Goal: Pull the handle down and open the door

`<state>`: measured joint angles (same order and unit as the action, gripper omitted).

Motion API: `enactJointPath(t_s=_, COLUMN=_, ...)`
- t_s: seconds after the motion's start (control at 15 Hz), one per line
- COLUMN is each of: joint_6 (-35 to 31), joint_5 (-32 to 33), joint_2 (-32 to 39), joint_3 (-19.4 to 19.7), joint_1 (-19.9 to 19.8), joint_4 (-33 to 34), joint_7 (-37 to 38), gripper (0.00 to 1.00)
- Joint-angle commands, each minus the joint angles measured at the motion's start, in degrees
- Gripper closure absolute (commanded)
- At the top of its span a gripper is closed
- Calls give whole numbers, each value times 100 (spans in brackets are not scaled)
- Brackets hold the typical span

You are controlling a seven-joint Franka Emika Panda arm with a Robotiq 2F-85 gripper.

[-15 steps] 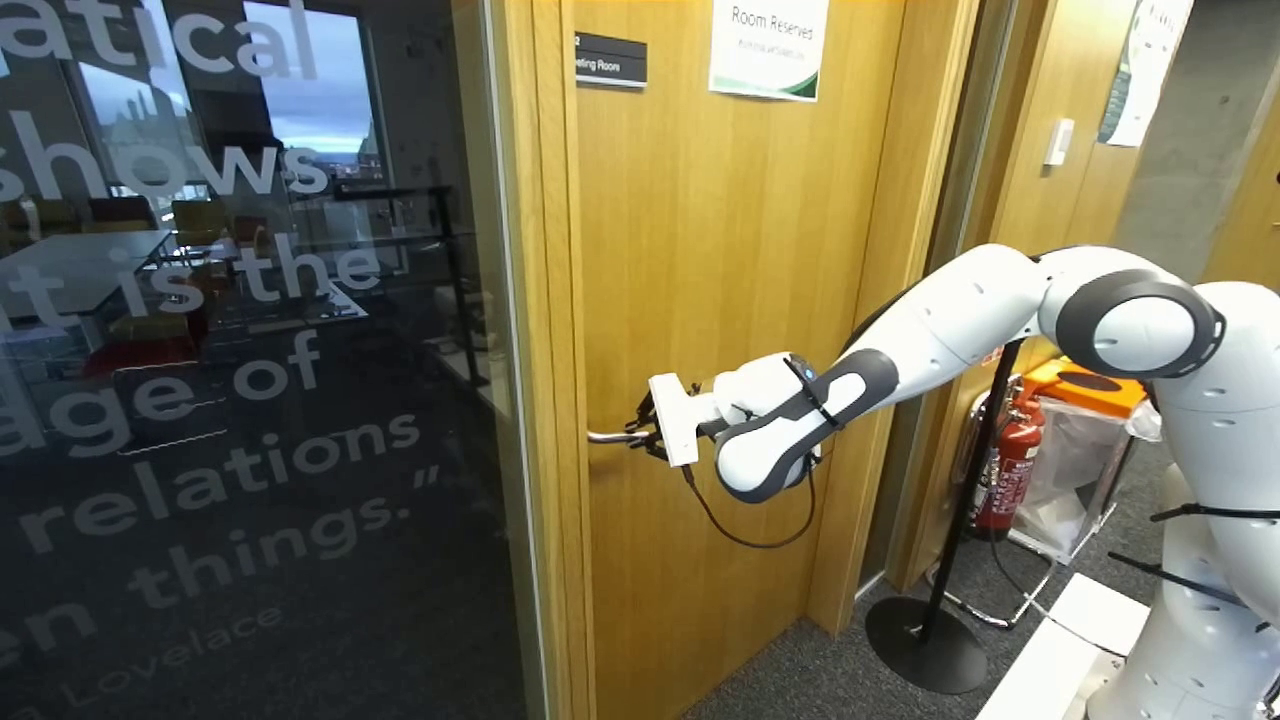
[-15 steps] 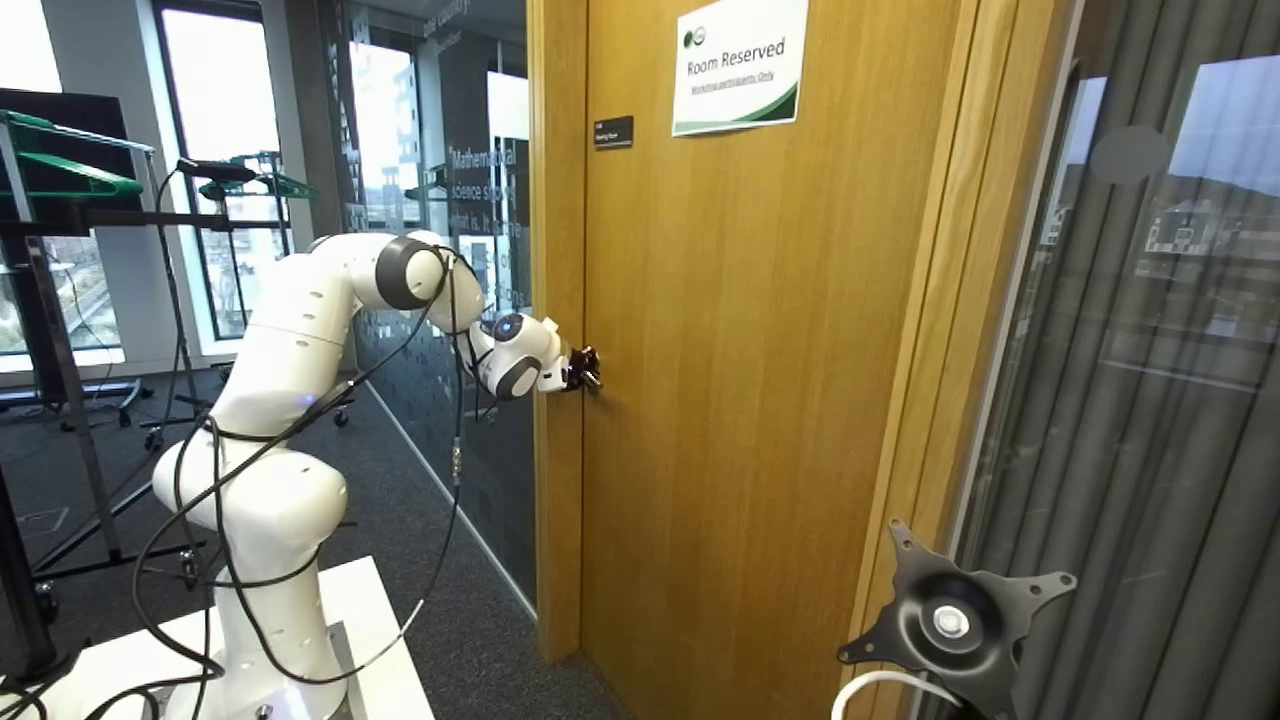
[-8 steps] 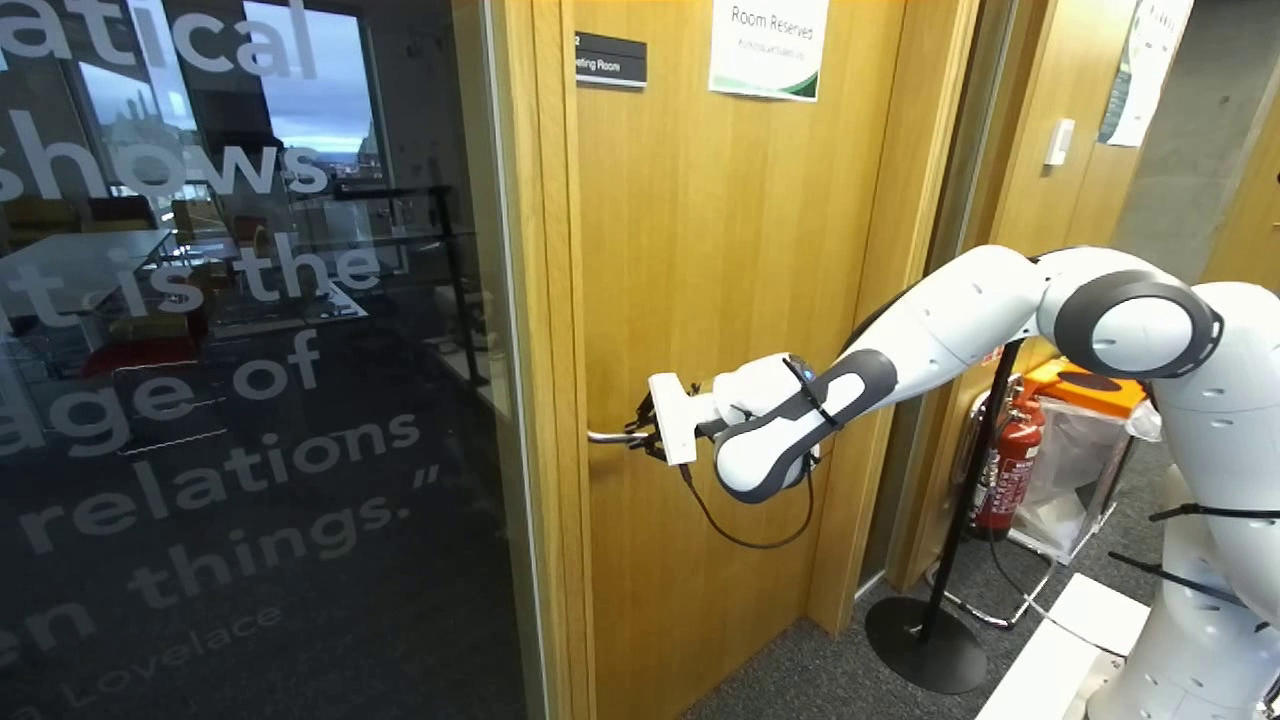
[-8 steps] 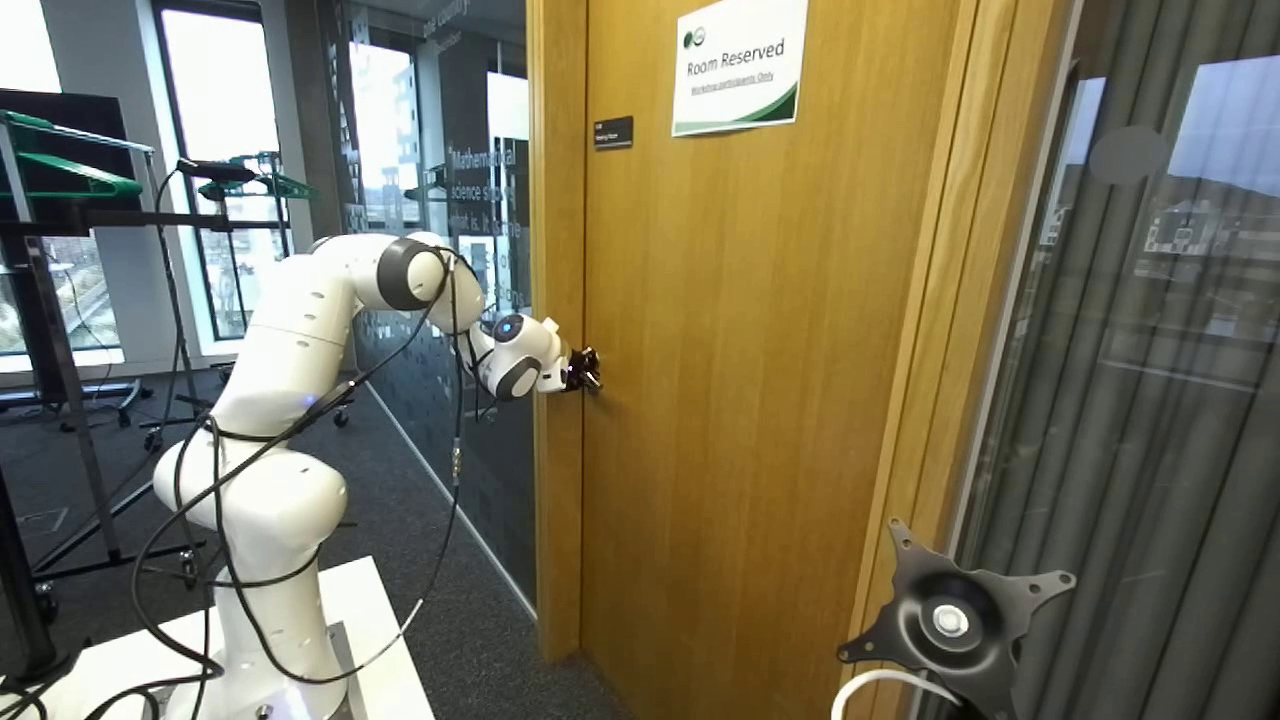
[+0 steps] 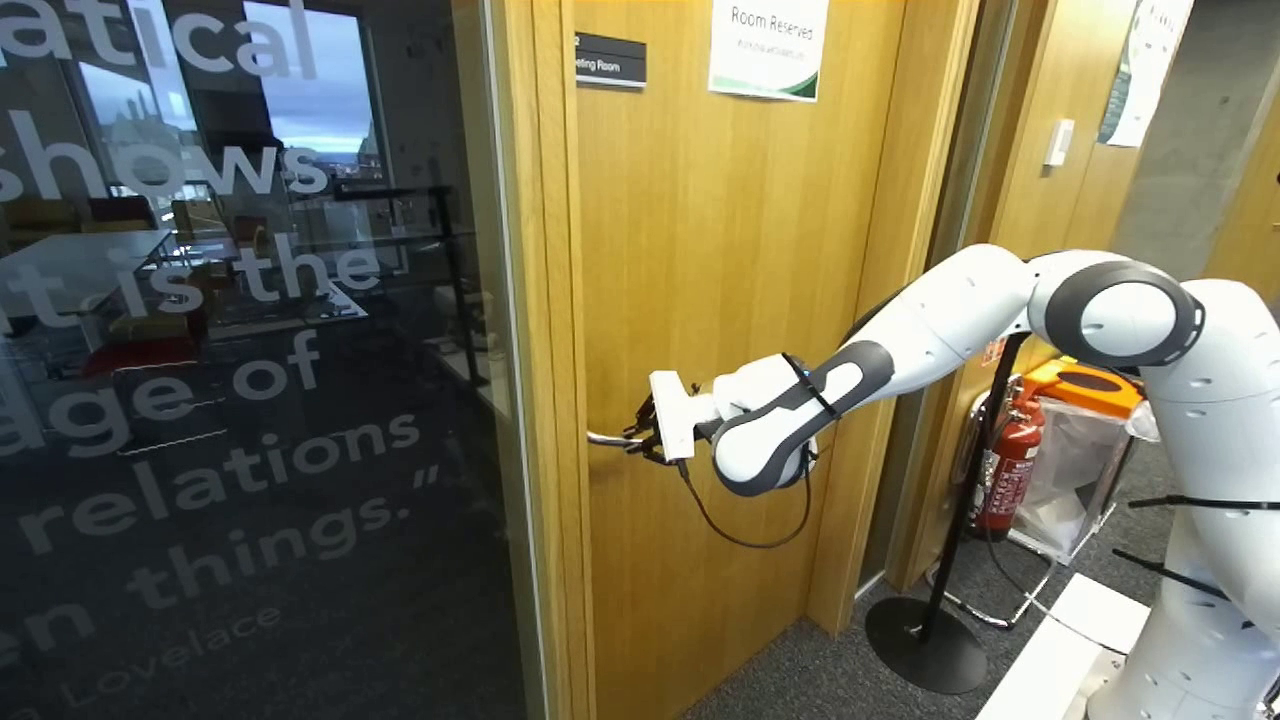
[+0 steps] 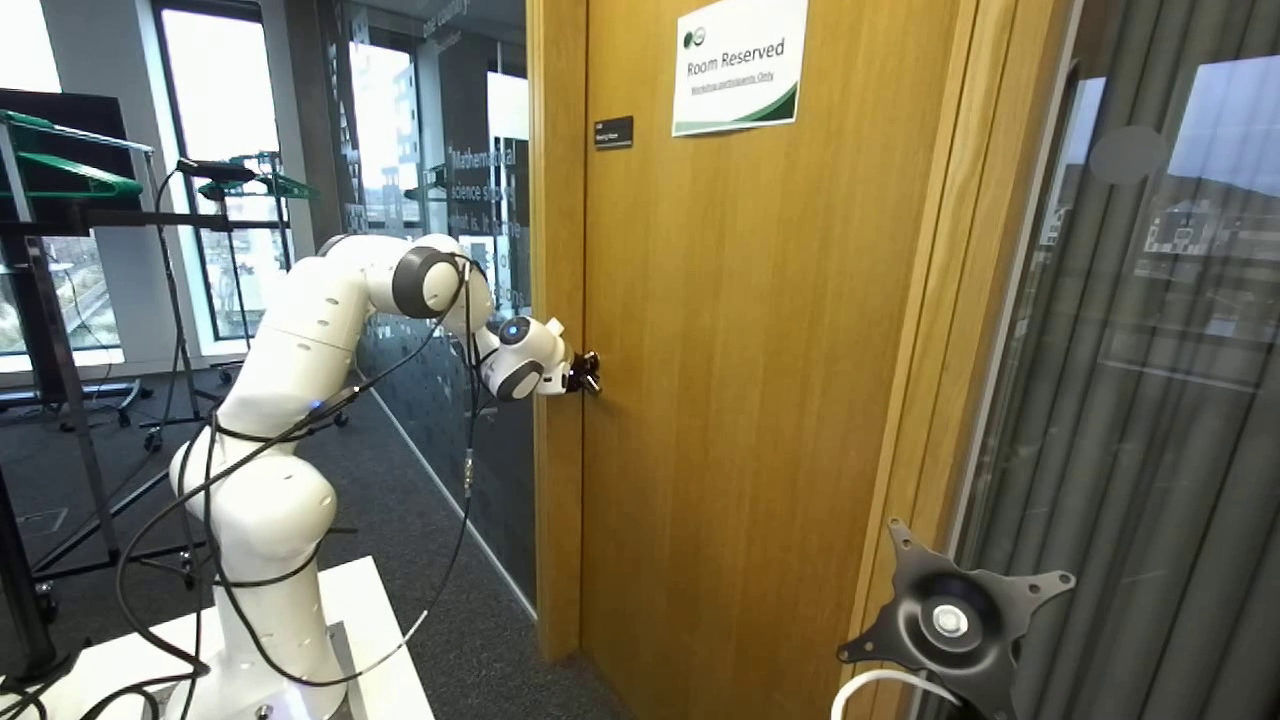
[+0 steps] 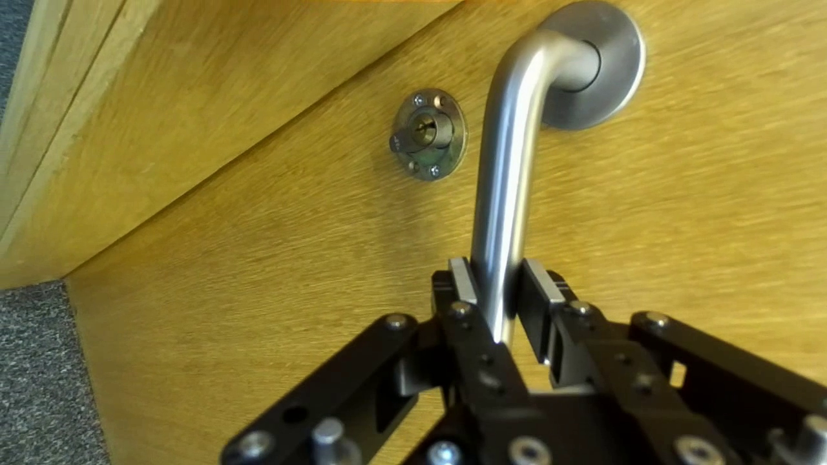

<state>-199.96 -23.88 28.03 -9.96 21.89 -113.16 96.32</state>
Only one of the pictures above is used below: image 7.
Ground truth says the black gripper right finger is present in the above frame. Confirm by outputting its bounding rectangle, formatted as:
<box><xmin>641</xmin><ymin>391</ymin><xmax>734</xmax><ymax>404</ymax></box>
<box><xmin>514</xmin><ymin>257</ymin><xmax>827</xmax><ymax>465</ymax></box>

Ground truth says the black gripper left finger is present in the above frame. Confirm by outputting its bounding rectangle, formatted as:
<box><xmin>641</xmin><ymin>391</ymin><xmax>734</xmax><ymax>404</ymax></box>
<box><xmin>219</xmin><ymin>257</ymin><xmax>530</xmax><ymax>465</ymax></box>

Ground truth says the silver lever door handle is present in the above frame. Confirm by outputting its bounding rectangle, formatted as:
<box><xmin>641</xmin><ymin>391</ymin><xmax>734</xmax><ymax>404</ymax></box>
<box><xmin>469</xmin><ymin>28</ymin><xmax>602</xmax><ymax>347</ymax></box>

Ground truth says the light wooden door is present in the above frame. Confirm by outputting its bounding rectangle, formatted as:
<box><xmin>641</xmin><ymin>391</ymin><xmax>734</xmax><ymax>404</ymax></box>
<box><xmin>62</xmin><ymin>0</ymin><xmax>827</xmax><ymax>465</ymax></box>

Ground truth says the silver door lock cylinder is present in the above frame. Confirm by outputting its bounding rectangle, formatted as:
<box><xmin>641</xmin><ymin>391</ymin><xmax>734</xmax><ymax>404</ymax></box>
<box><xmin>387</xmin><ymin>87</ymin><xmax>469</xmax><ymax>184</ymax></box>

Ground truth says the round silver handle rosette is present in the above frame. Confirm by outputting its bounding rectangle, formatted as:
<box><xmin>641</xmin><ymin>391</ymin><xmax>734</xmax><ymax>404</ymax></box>
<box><xmin>539</xmin><ymin>0</ymin><xmax>647</xmax><ymax>133</ymax></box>

